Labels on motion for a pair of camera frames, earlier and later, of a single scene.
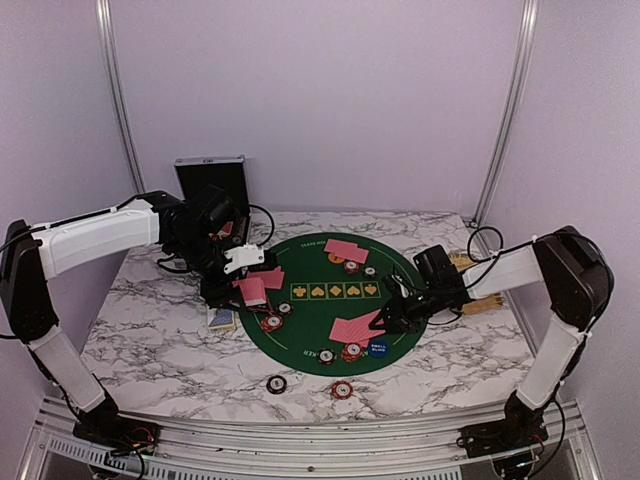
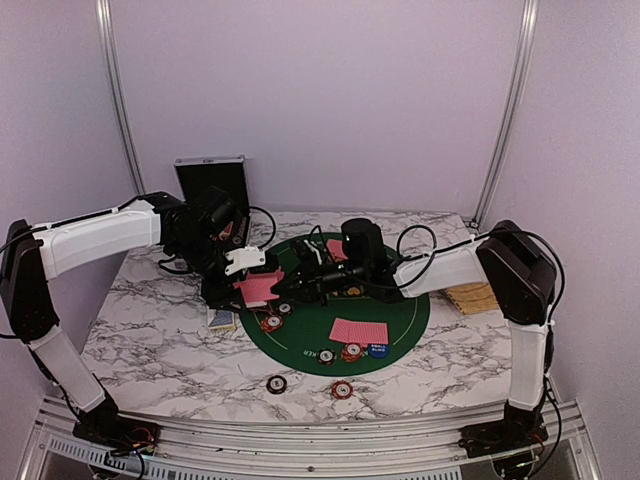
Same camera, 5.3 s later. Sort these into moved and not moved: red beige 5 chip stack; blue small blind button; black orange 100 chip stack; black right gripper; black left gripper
Moved: black right gripper
Not moved: blue small blind button; black left gripper; red beige 5 chip stack; black orange 100 chip stack
